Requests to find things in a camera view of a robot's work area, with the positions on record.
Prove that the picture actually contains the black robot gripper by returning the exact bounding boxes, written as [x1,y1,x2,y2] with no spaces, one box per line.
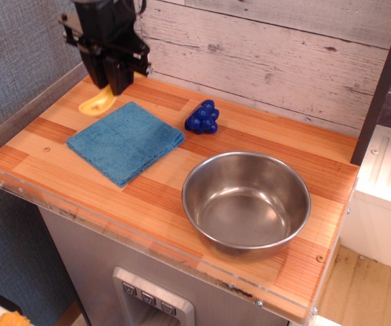
[58,1,152,96]

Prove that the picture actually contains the yellow brush with white bristles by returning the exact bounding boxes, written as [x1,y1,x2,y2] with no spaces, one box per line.
[78,73,147,117]

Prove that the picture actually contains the blue cloth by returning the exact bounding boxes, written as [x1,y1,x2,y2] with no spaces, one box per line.
[67,102,185,187]

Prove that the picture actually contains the silver metal bowl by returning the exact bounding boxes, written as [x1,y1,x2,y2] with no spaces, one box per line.
[181,151,312,261]

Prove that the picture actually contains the blue toy grape bunch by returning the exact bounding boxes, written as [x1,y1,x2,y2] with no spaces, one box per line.
[185,99,220,134]

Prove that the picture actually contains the grey toy fridge cabinet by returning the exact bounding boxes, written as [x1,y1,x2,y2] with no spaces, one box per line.
[39,209,288,325]

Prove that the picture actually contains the silver ice dispenser panel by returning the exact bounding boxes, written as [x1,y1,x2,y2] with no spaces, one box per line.
[113,266,196,325]

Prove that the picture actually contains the orange object bottom left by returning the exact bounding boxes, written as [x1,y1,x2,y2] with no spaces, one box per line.
[0,312,32,326]

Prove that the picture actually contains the dark grey right post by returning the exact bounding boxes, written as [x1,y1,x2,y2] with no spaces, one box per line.
[350,46,391,166]

